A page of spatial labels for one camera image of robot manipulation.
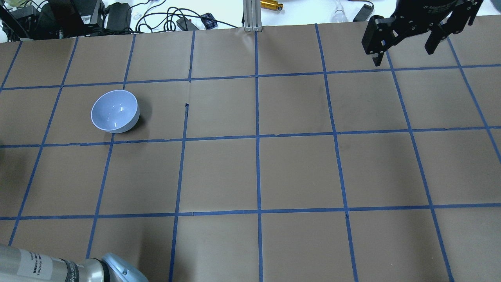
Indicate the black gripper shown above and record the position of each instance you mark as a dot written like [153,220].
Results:
[424,11]

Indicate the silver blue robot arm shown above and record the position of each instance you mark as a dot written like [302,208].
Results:
[18,265]

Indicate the blue bowl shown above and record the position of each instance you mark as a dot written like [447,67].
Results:
[115,112]

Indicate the white light bulb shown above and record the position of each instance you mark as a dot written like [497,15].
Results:
[339,15]

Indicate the yellow brass cylinder tool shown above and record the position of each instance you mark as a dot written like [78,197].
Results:
[272,5]

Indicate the aluminium frame post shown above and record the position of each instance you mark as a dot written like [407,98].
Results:
[252,15]

